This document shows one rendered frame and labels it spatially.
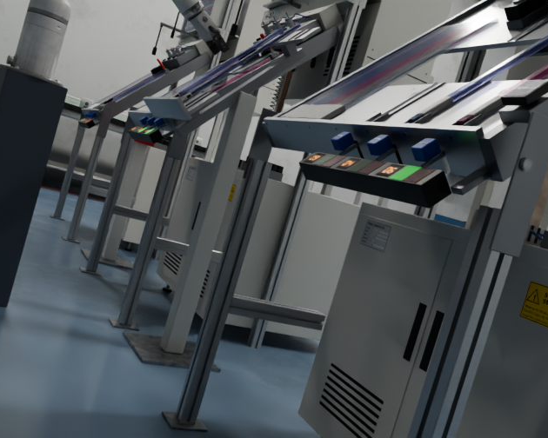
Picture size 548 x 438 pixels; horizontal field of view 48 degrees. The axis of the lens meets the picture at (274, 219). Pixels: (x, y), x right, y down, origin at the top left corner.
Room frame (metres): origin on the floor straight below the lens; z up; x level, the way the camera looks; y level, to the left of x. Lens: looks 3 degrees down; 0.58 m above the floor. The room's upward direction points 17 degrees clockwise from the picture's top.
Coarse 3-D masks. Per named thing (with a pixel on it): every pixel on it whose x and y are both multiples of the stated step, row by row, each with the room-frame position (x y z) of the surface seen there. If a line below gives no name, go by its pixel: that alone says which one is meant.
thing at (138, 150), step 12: (144, 144) 3.07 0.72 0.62; (132, 156) 3.05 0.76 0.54; (132, 168) 3.06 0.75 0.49; (132, 180) 3.07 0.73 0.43; (120, 192) 3.08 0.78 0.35; (132, 192) 3.08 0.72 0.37; (120, 204) 3.06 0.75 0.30; (120, 216) 3.06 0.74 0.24; (120, 228) 3.07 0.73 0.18; (108, 240) 3.06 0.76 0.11; (120, 240) 3.08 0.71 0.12; (84, 252) 3.07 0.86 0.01; (108, 252) 3.06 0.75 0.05; (108, 264) 2.98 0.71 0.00; (120, 264) 3.03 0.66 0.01
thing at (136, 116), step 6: (132, 114) 2.59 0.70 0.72; (138, 114) 2.49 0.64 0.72; (144, 114) 2.39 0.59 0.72; (150, 114) 2.30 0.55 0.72; (132, 120) 2.67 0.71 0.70; (138, 120) 2.55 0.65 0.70; (168, 120) 2.12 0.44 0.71; (150, 126) 2.41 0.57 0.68; (168, 126) 2.17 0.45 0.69; (174, 126) 2.09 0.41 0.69
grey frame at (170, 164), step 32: (320, 0) 2.43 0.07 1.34; (352, 0) 2.25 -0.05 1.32; (352, 32) 2.27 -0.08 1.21; (256, 96) 2.93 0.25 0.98; (160, 192) 2.03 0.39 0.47; (160, 224) 2.05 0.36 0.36; (288, 224) 2.26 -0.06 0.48; (96, 256) 2.71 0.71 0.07; (128, 288) 2.05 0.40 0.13; (128, 320) 2.04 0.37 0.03; (256, 320) 2.28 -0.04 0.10
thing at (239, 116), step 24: (240, 96) 1.87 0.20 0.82; (240, 120) 1.88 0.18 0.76; (240, 144) 1.89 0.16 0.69; (216, 168) 1.89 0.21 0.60; (216, 192) 1.88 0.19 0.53; (216, 216) 1.89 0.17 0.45; (192, 240) 1.90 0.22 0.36; (192, 264) 1.87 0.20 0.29; (192, 288) 1.88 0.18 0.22; (192, 312) 1.90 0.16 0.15; (144, 336) 1.97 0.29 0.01; (168, 336) 1.88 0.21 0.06; (144, 360) 1.74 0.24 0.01; (168, 360) 1.80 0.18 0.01
